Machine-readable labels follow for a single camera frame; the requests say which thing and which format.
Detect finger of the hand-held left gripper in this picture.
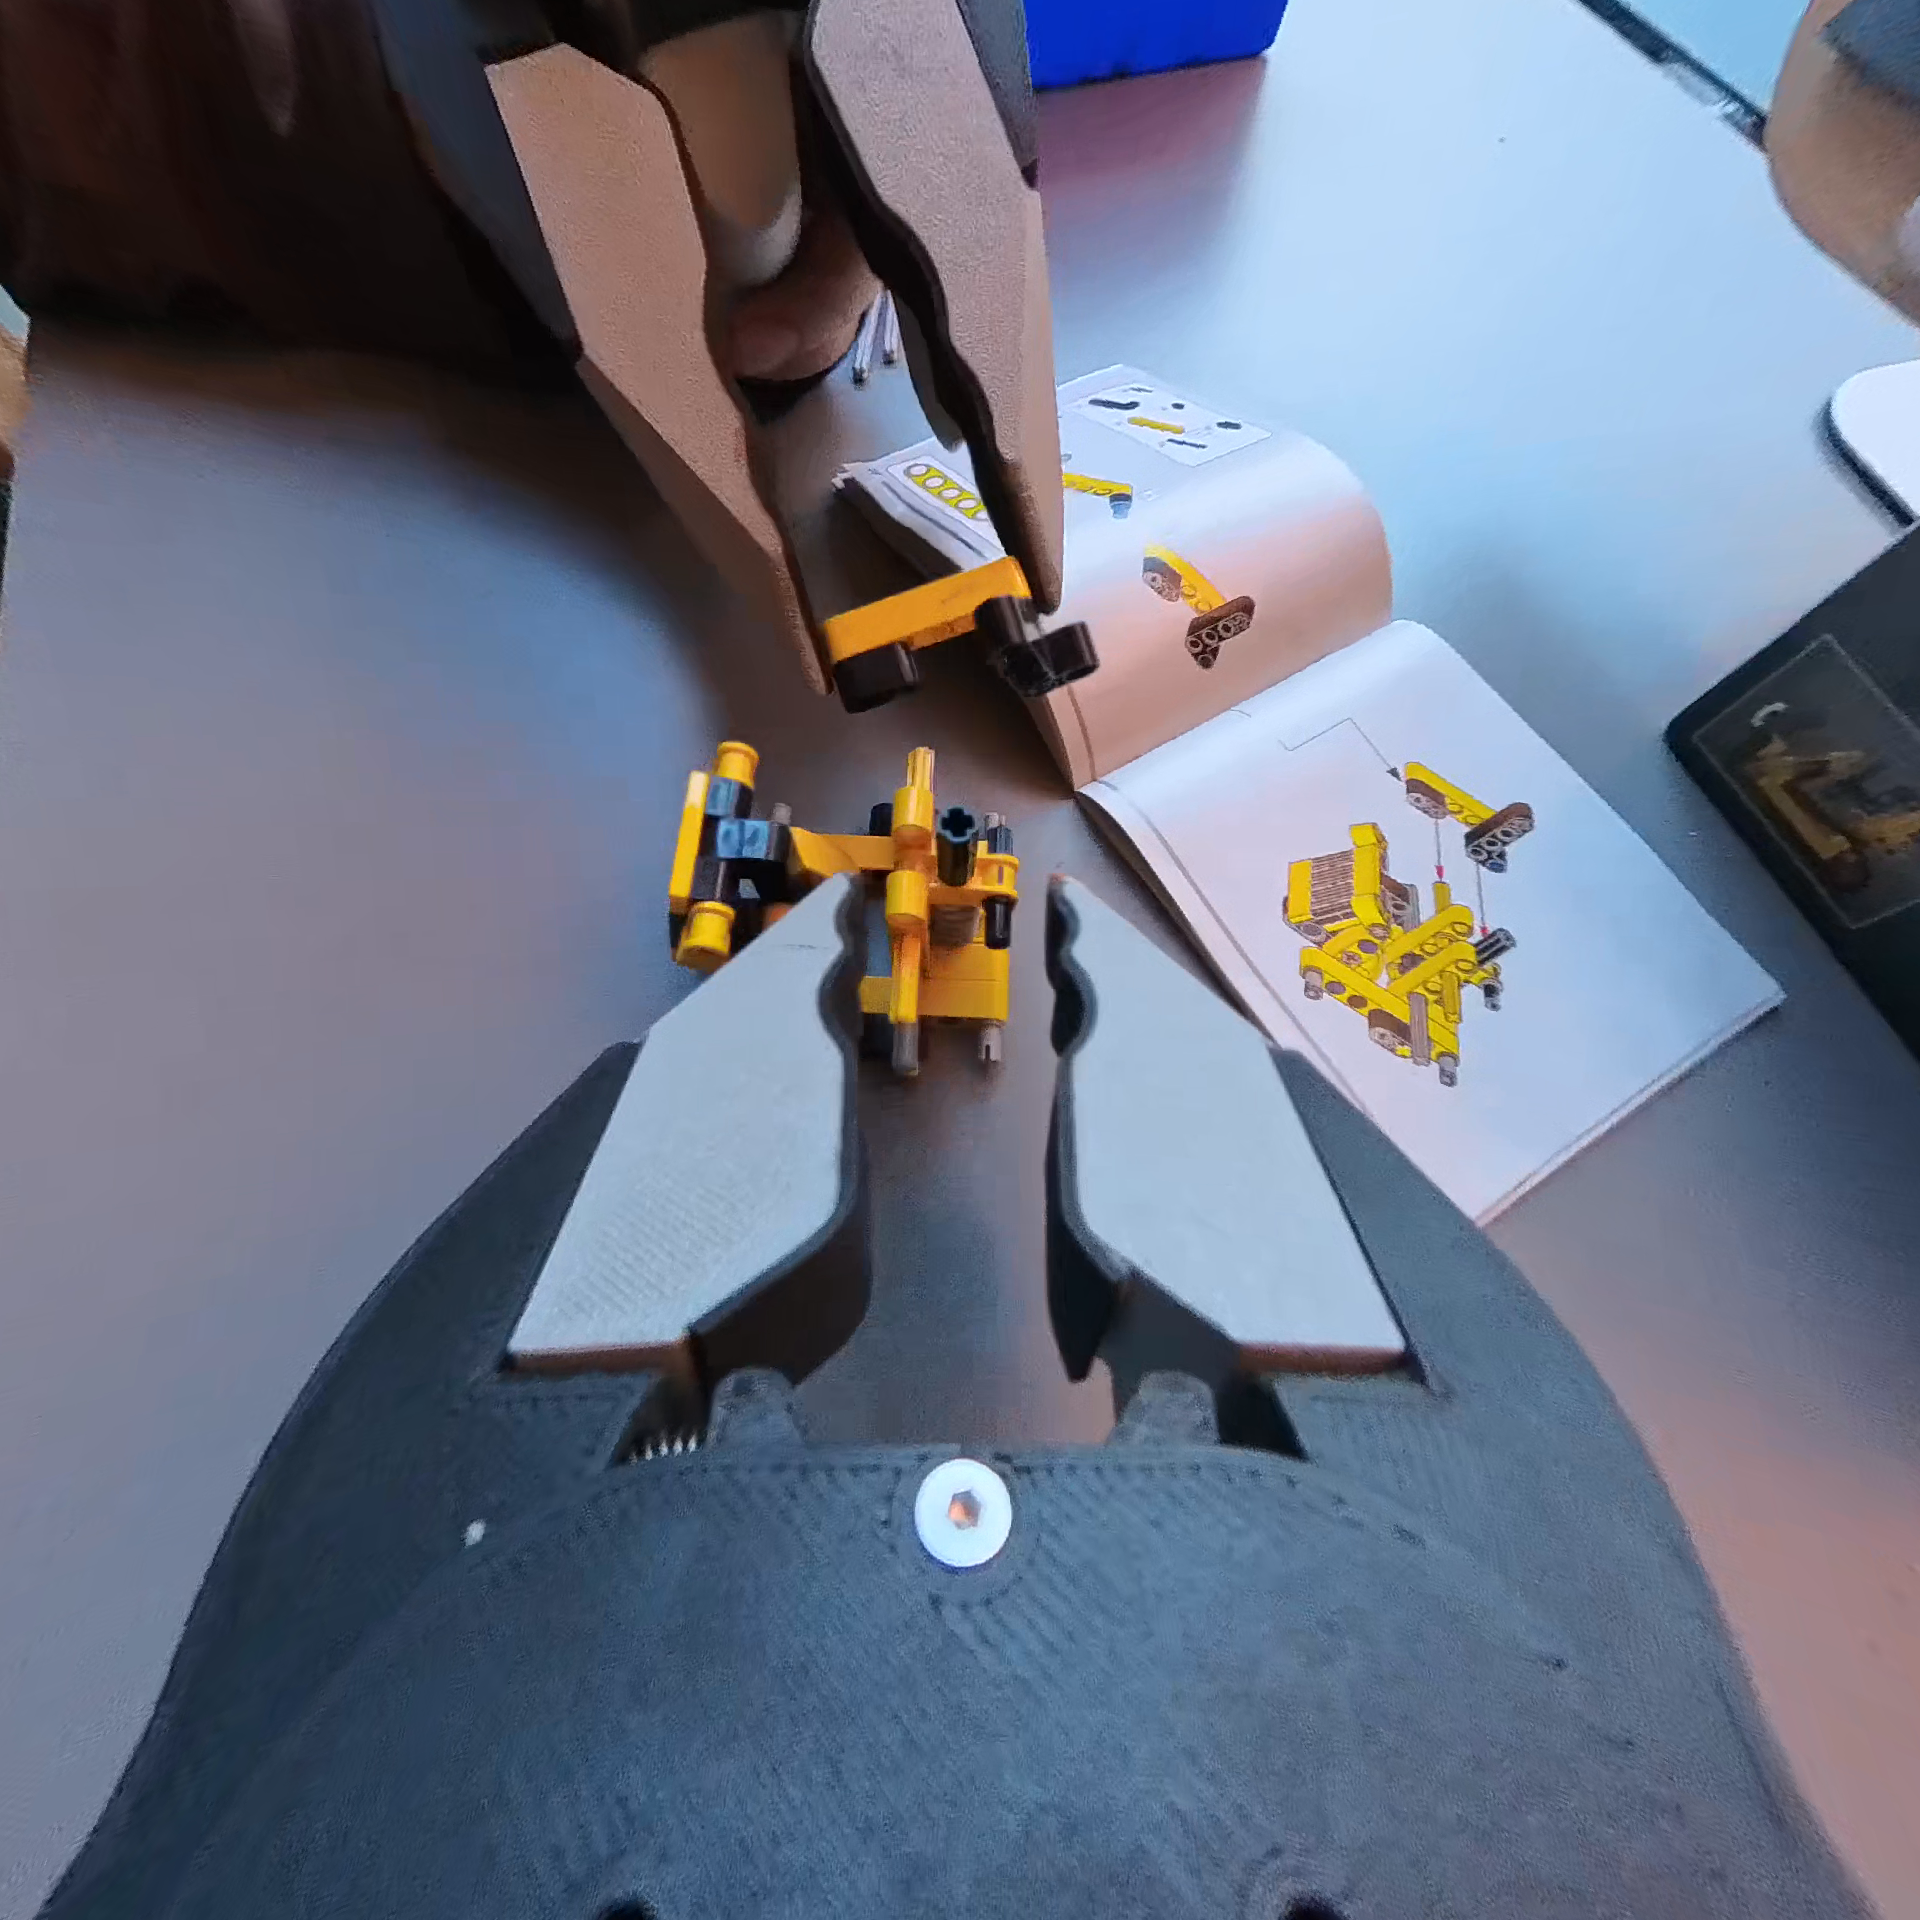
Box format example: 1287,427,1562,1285
485,43,837,699
801,0,1070,618

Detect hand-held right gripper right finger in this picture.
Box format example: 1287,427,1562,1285
1042,874,1411,1383

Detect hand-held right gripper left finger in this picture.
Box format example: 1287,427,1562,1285
507,872,875,1381

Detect yellow lego vehicle assembly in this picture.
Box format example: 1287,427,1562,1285
666,739,1025,1081

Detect black and yellow lego sub-assembly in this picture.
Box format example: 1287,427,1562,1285
821,556,1102,716

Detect person's left forearm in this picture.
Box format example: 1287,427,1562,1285
0,0,571,353

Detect lego instruction booklet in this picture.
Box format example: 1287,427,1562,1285
832,364,1787,1228

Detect black lego box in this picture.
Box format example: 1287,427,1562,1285
1664,526,1920,1058

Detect person's left hand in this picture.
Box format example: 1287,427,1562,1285
726,209,890,391

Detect blue plastic bin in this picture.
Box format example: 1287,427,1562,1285
1025,0,1292,93

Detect white flat stand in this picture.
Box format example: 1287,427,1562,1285
1826,359,1920,526

